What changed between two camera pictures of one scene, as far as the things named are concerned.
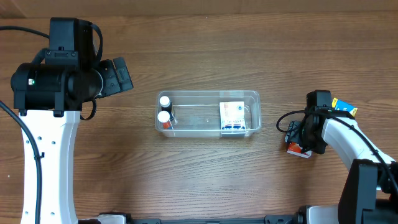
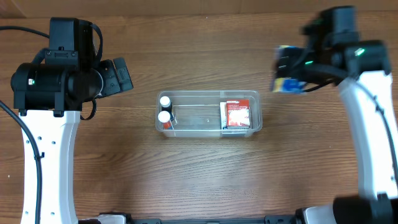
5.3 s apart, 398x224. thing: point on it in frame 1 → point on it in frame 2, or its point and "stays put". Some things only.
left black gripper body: x=107 y=89 stays put
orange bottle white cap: x=164 y=117 stays put
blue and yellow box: x=339 y=104 → x=286 y=85
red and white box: x=295 y=149 → x=238 y=114
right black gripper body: x=298 y=132 → x=296 y=63
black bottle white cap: x=166 y=105 stays put
